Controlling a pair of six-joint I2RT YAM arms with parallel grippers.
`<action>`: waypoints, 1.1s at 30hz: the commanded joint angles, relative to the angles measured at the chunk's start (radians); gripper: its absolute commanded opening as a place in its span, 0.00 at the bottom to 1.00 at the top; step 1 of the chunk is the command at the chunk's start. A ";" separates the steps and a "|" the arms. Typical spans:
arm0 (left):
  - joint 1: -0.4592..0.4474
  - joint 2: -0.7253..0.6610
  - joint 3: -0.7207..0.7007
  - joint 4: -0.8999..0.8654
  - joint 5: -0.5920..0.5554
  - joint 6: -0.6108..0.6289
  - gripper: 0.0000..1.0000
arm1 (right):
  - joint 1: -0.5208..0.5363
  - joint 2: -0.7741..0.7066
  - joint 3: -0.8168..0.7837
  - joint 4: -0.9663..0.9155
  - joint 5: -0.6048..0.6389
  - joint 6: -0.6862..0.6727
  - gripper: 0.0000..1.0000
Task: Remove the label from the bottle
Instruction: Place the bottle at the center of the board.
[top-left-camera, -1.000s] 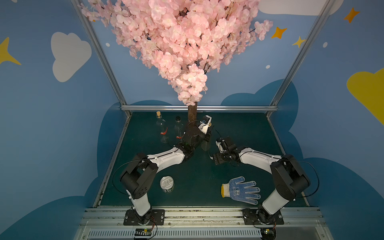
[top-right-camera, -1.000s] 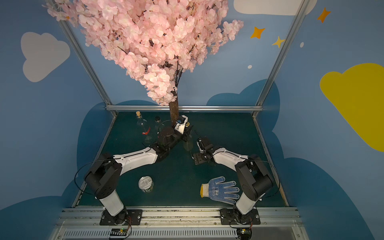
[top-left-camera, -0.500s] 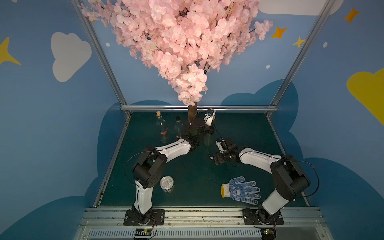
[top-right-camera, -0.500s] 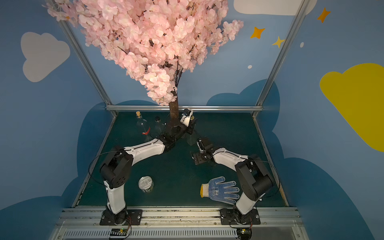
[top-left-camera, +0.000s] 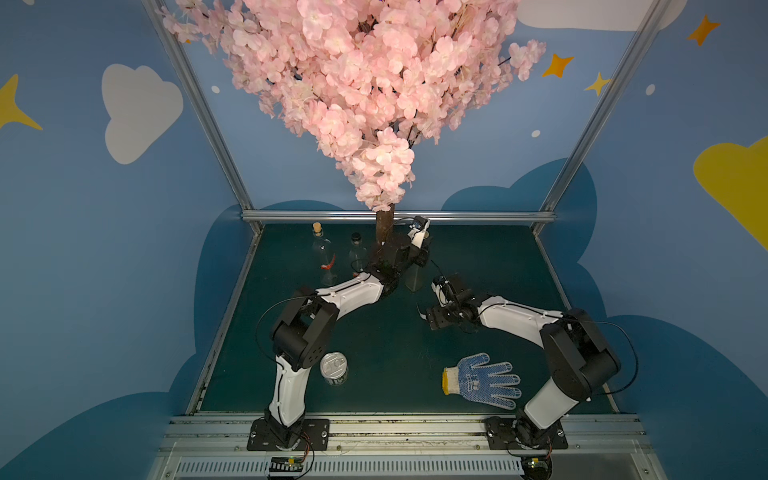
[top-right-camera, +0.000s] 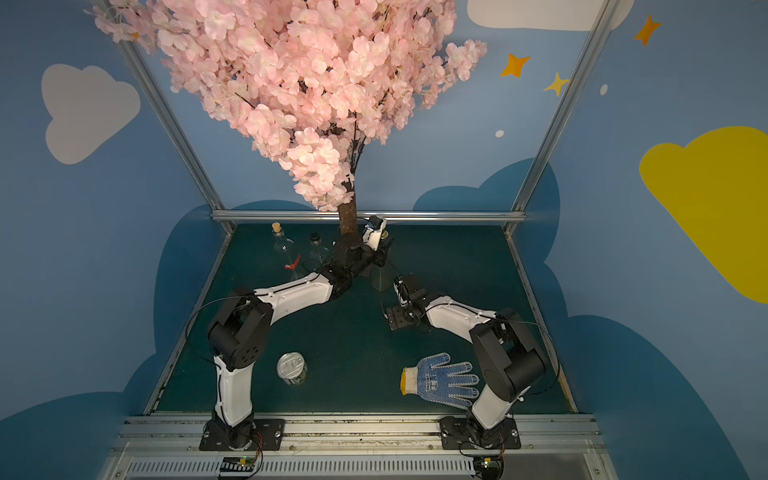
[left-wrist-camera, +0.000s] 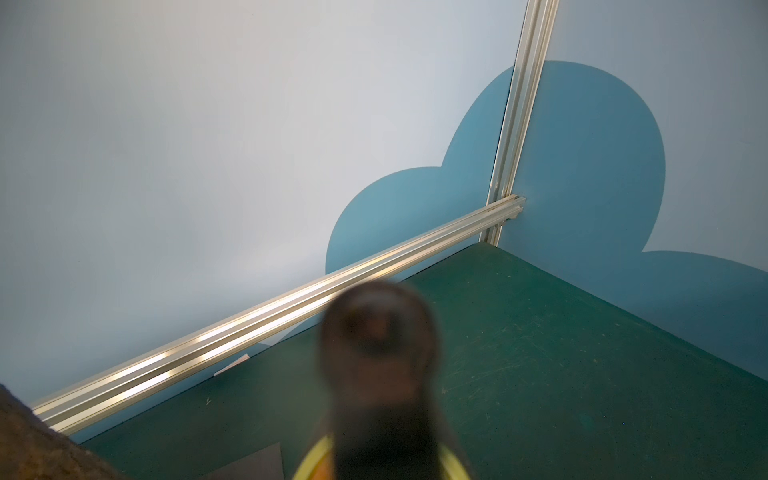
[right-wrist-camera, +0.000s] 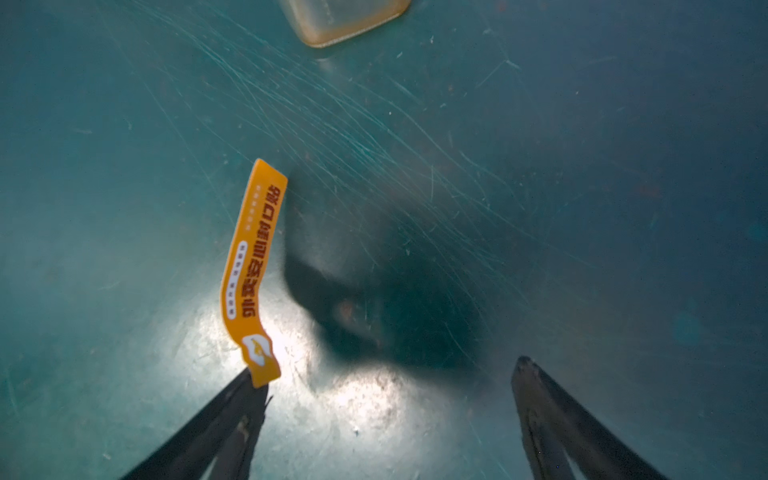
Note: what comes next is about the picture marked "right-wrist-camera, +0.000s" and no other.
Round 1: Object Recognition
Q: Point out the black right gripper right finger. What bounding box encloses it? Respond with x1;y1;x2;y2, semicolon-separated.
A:
511;356;665;480

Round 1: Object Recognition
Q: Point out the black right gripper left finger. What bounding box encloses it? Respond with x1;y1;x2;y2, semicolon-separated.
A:
124;369;269;479

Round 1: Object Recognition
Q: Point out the yellow bottle label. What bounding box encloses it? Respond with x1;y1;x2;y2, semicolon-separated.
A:
220;159;288;388

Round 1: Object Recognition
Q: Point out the clear square glass bottle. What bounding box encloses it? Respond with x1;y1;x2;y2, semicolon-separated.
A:
279;0;412;48

